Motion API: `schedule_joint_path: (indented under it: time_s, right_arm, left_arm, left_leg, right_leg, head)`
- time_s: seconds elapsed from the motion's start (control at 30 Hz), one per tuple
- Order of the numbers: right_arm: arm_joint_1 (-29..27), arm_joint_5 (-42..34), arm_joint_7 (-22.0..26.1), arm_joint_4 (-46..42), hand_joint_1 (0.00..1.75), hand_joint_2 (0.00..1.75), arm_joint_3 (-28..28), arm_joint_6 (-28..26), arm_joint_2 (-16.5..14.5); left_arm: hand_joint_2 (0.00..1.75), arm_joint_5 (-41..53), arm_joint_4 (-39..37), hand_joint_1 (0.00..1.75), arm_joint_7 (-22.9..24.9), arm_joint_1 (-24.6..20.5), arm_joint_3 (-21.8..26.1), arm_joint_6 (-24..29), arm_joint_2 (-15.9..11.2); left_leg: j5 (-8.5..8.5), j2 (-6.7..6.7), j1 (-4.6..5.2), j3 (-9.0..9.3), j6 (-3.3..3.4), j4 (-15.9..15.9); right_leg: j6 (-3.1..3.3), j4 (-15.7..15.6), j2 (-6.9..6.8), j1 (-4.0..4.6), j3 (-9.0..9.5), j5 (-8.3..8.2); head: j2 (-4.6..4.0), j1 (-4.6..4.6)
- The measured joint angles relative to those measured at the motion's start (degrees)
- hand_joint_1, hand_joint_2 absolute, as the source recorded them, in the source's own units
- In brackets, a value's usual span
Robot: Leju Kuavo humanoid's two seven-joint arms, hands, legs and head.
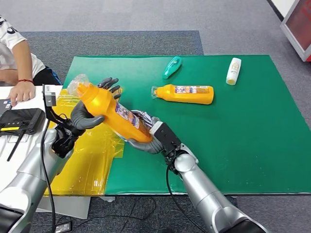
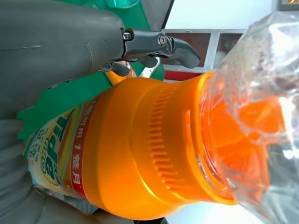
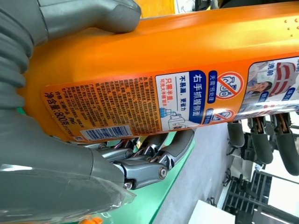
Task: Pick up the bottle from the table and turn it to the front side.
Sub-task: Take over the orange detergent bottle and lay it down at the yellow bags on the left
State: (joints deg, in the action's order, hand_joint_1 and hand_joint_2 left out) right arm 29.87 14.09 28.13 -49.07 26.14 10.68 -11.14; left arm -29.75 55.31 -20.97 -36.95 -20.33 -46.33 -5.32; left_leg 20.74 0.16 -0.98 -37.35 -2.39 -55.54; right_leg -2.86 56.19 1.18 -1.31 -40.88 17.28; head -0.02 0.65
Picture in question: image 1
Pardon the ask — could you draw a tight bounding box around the person's left hand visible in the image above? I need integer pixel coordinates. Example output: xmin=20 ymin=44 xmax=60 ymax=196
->
xmin=8 ymin=82 xmax=37 ymax=107

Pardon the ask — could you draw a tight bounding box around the yellow plastic sheet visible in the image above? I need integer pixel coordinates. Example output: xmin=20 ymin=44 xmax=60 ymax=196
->
xmin=44 ymin=86 xmax=125 ymax=197

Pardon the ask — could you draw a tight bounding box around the green table mat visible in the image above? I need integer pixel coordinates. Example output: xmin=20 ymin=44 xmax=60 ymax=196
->
xmin=63 ymin=55 xmax=311 ymax=196

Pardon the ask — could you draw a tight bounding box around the black power adapter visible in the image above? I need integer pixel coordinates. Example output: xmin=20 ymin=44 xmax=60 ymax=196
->
xmin=54 ymin=221 xmax=72 ymax=233

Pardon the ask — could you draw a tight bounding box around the person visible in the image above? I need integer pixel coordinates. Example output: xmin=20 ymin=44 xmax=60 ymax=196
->
xmin=0 ymin=14 xmax=63 ymax=107

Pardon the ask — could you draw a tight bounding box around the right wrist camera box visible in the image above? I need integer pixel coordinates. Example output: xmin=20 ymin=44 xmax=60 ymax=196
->
xmin=149 ymin=120 xmax=182 ymax=157

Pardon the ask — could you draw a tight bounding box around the cream white bottle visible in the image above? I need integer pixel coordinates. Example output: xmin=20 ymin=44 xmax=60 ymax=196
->
xmin=226 ymin=57 xmax=242 ymax=86

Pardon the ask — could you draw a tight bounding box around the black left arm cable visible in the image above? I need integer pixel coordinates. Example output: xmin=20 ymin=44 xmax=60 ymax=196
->
xmin=39 ymin=119 xmax=57 ymax=233

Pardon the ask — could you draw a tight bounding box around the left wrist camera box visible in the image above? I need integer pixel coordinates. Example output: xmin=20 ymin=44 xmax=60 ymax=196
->
xmin=42 ymin=83 xmax=62 ymax=127

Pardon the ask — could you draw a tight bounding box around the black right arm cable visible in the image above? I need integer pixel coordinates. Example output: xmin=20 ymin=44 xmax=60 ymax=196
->
xmin=165 ymin=165 xmax=208 ymax=233

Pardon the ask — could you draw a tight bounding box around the dark tablet device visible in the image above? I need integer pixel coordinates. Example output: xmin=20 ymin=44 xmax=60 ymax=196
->
xmin=0 ymin=99 xmax=12 ymax=117

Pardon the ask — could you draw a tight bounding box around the teal plastic bottle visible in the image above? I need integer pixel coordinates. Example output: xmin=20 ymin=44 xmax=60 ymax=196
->
xmin=162 ymin=56 xmax=183 ymax=80

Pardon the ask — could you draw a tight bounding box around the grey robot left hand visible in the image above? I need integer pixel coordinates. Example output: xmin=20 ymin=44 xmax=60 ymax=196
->
xmin=70 ymin=77 xmax=122 ymax=131

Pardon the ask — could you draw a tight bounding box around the black controller with antenna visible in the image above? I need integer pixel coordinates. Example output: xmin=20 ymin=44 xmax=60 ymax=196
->
xmin=0 ymin=108 xmax=46 ymax=163

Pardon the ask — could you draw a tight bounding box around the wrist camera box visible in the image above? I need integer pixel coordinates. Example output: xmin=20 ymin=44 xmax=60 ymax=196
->
xmin=149 ymin=120 xmax=182 ymax=157
xmin=42 ymin=83 xmax=62 ymax=127

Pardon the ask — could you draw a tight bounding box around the grey table foot plate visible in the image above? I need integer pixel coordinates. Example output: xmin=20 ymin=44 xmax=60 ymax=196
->
xmin=36 ymin=196 xmax=91 ymax=220

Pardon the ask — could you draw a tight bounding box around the orange detergent bottle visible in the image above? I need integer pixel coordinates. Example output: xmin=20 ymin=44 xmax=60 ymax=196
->
xmin=151 ymin=84 xmax=214 ymax=105
xmin=66 ymin=74 xmax=154 ymax=145

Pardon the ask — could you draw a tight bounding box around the white framed red cabinet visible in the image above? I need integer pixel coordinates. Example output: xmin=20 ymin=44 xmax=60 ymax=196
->
xmin=280 ymin=0 xmax=311 ymax=63

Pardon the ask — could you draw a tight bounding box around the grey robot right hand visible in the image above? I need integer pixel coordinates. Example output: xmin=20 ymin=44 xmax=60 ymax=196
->
xmin=126 ymin=109 xmax=165 ymax=155

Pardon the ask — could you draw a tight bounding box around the black floor cable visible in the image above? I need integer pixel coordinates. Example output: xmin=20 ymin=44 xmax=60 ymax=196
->
xmin=72 ymin=196 xmax=157 ymax=233

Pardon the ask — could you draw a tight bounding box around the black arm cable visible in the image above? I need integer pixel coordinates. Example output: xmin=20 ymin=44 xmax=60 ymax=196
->
xmin=39 ymin=119 xmax=57 ymax=233
xmin=165 ymin=165 xmax=208 ymax=233

